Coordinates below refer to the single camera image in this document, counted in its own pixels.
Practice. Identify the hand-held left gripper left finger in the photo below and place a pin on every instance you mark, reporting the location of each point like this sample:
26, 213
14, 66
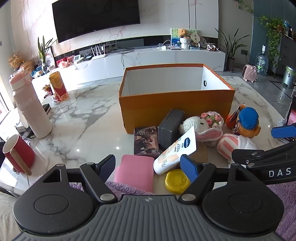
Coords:
108, 165

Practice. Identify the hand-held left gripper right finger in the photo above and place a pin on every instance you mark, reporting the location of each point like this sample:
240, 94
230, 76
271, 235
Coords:
188, 168

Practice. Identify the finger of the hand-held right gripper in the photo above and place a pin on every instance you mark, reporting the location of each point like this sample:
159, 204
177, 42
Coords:
266, 157
283, 132

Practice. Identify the yellow round lid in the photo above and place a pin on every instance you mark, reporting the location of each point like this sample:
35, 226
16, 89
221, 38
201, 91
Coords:
177, 182

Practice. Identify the white lotion tube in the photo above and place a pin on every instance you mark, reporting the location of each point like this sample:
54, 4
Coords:
175, 153

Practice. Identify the pink case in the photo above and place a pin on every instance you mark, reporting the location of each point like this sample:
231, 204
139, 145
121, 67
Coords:
135, 172

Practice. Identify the dark grey box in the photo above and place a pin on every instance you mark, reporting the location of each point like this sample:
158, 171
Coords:
170, 129

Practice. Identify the orange cardboard box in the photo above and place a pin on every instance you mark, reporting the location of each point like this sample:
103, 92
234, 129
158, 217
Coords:
175, 102

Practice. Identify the brown cardboard sheet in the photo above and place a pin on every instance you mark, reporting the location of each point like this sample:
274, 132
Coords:
202, 153

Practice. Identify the purple fluffy blanket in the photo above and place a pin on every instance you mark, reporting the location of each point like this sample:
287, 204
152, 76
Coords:
284, 192

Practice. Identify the smartphone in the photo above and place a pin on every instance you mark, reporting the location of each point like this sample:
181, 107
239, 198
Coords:
291, 109

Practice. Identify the plush bear with blue cap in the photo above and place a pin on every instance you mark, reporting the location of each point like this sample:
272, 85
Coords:
248, 120

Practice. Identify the pink striped white plush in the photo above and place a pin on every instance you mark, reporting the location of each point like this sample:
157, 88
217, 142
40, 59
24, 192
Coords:
231, 144

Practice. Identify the white crochet bunny with flowers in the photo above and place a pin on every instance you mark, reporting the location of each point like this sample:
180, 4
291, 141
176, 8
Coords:
198, 126

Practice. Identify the illustrated card box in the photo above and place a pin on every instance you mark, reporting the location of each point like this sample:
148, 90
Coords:
145, 142

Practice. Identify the orange pouch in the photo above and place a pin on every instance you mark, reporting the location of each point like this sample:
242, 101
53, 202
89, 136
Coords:
231, 119

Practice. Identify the silver trash can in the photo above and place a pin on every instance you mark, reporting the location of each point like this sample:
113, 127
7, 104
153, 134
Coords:
289, 77

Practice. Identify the pink space heater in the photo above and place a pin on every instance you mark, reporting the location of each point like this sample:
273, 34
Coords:
249, 73

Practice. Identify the clear water jug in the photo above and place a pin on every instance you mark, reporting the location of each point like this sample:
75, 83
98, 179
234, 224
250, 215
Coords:
261, 62

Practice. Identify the black remote control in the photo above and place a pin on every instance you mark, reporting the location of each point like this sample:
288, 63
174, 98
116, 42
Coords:
47, 109

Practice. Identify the white bottle with pink lid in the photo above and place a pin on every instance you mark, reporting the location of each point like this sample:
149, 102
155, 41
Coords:
32, 111

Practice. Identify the orange and yellow carton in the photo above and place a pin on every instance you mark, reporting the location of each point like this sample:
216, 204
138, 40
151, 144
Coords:
57, 85

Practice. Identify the tall leafy potted plant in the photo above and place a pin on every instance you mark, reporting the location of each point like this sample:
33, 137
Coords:
231, 49

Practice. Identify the small red plant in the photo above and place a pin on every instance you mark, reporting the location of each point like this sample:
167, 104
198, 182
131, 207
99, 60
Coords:
47, 89

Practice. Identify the trailing vine plant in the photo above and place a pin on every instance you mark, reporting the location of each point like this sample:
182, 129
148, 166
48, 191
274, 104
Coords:
274, 30

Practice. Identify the cow pattern figurine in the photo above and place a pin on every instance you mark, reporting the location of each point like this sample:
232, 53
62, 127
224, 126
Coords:
212, 48

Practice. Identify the white marble media cabinet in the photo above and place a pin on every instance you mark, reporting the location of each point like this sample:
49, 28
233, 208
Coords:
161, 61

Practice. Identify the white router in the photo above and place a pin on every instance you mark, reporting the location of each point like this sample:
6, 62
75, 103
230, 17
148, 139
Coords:
98, 55

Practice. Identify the white desk display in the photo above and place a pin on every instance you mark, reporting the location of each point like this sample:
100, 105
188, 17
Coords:
77, 59

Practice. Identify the red gift box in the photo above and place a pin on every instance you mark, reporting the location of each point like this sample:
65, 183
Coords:
62, 63

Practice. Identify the grey laptop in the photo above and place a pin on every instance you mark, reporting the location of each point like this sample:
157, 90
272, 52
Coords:
175, 48

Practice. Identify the green plant in glass vase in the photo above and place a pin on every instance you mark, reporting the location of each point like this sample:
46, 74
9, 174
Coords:
44, 53

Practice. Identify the wooden fan ornament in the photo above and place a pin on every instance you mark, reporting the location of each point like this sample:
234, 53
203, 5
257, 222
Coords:
195, 37

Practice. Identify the green painted picture board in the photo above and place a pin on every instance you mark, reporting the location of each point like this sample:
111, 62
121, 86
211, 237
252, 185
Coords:
174, 34

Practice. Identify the brown teddy bear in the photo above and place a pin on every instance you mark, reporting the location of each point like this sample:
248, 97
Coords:
182, 33

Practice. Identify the dried orange flowers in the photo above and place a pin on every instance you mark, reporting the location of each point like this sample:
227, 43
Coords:
15, 60

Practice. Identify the black television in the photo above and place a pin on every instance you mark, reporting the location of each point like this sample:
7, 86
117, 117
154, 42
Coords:
92, 16

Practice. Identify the white wall cabinet doors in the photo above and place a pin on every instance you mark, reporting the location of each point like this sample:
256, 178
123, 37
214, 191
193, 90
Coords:
203, 16

